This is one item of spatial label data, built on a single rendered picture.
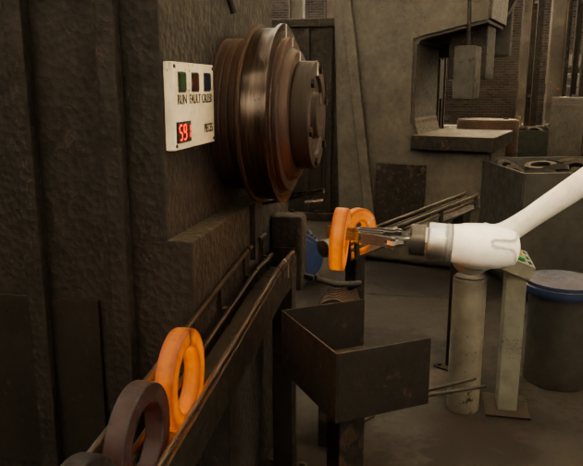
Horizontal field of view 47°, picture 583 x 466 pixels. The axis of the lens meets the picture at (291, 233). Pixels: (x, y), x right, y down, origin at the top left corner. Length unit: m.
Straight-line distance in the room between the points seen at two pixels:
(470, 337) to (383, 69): 2.40
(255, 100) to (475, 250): 0.61
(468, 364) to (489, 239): 1.05
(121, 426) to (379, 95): 3.71
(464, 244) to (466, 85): 2.64
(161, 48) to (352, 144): 3.26
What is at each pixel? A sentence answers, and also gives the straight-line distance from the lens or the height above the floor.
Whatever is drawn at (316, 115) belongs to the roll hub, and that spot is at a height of 1.12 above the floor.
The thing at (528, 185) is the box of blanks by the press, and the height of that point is 0.68.
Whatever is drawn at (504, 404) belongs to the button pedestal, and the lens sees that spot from 2.68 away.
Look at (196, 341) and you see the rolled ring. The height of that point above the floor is 0.73.
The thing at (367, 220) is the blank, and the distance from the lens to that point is 2.33.
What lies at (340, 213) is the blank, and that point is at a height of 0.90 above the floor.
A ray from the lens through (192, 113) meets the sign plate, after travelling 1.51.
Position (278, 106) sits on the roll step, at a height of 1.14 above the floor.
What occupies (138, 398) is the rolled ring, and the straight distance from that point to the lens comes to 1.03.
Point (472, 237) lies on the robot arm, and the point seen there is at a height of 0.86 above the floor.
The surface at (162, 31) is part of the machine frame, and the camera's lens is 1.42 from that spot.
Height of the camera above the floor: 1.19
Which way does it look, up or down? 12 degrees down
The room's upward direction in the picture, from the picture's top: straight up
